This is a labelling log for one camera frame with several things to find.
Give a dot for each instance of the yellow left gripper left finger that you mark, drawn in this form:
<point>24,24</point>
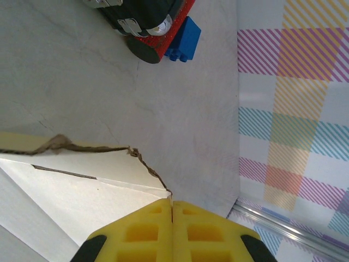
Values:
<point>141,237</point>

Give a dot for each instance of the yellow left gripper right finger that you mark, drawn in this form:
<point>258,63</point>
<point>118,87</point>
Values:
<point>204,237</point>

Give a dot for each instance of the yellow paper box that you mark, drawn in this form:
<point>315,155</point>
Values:
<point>68,196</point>

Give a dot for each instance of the red cylinder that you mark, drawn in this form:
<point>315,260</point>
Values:
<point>152,46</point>

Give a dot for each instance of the blue toy brick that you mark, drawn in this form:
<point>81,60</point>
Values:
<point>188,38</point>

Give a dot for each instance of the aluminium frame post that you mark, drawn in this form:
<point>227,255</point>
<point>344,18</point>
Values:
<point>286,230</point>

